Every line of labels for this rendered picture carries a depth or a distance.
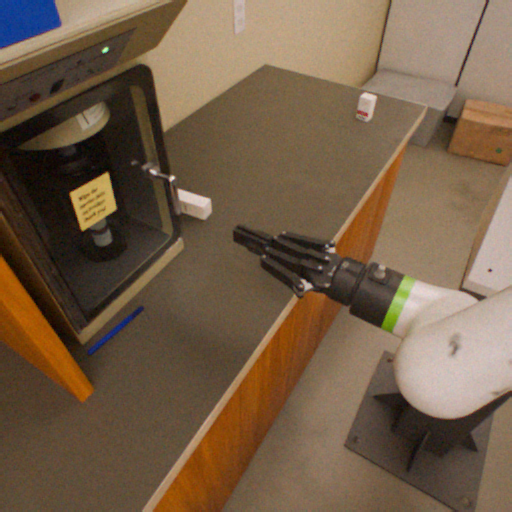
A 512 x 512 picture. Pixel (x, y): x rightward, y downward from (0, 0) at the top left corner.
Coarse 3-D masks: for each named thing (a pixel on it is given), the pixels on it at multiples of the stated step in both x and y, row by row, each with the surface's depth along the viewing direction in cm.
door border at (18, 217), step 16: (0, 176) 51; (0, 192) 52; (0, 208) 52; (16, 208) 55; (16, 224) 55; (32, 240) 59; (48, 256) 62; (48, 272) 64; (64, 288) 68; (64, 304) 69; (80, 320) 75
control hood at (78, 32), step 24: (72, 0) 46; (96, 0) 46; (120, 0) 46; (144, 0) 47; (168, 0) 50; (72, 24) 41; (96, 24) 43; (120, 24) 46; (144, 24) 51; (168, 24) 57; (24, 48) 38; (48, 48) 40; (72, 48) 43; (144, 48) 59; (0, 72) 37; (24, 72) 40
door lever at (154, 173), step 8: (152, 168) 74; (152, 176) 75; (160, 176) 74; (168, 176) 74; (168, 184) 74; (176, 184) 75; (168, 192) 76; (176, 192) 76; (176, 200) 77; (176, 208) 78
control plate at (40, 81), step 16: (128, 32) 49; (96, 48) 47; (112, 48) 50; (48, 64) 42; (64, 64) 45; (80, 64) 48; (96, 64) 51; (112, 64) 55; (16, 80) 40; (32, 80) 43; (48, 80) 45; (64, 80) 49; (80, 80) 52; (0, 96) 41; (16, 96) 43; (48, 96) 49; (0, 112) 44; (16, 112) 47
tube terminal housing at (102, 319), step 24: (120, 72) 62; (72, 96) 56; (24, 120) 52; (0, 216) 55; (0, 240) 63; (24, 264) 64; (24, 288) 75; (48, 288) 66; (48, 312) 77; (72, 336) 80
